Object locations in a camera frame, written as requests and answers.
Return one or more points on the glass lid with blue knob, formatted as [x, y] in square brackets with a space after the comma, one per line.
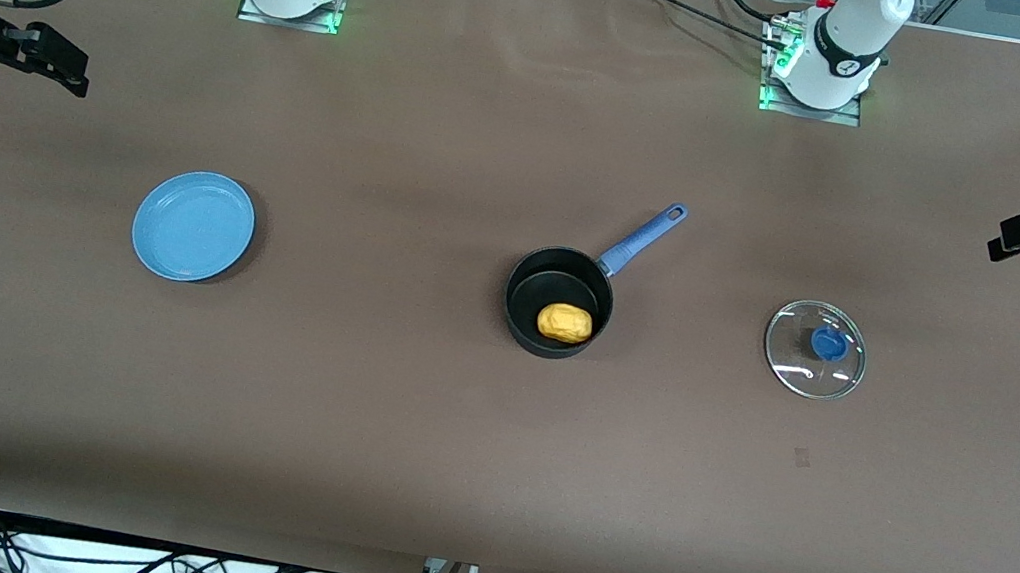
[830, 344]

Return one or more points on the yellow potato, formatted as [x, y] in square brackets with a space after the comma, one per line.
[563, 323]

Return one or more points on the blue round plate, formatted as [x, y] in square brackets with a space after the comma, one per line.
[196, 224]

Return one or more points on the brown table cover sheet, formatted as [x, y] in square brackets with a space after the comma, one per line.
[410, 413]

